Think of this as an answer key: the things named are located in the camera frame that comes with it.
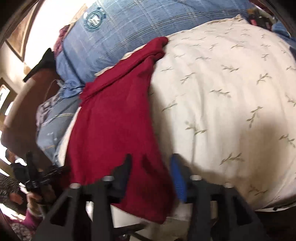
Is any dark red garment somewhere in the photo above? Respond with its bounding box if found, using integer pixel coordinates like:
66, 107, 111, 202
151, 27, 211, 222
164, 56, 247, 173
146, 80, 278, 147
65, 37, 175, 224

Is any operator left hand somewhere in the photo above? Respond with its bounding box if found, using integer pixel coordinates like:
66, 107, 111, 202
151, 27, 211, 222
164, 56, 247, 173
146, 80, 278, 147
27, 185, 56, 217

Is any brown wooden headboard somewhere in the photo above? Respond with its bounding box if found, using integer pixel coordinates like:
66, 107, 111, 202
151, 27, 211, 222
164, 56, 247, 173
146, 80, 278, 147
1, 69, 60, 170

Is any grey plaid bed sheet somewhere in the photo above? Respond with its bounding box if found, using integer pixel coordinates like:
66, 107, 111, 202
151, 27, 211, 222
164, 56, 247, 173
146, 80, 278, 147
36, 91, 80, 165

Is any cream leaf-print pillow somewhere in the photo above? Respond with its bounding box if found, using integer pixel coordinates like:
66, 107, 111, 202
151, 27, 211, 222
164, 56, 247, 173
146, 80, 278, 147
55, 14, 296, 229

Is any blue plaid pillow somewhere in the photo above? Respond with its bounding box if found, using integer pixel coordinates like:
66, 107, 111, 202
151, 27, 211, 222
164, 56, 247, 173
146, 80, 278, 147
56, 0, 252, 97

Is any blue cloth at bedside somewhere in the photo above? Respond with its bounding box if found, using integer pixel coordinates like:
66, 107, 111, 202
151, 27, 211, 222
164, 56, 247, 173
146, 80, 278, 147
271, 21, 295, 43

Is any white charger with cable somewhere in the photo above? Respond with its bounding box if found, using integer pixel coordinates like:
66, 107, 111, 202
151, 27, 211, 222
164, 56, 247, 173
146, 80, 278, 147
43, 79, 64, 101

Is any framed wall picture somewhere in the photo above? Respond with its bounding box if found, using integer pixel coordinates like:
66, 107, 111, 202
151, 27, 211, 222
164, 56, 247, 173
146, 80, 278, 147
5, 4, 37, 62

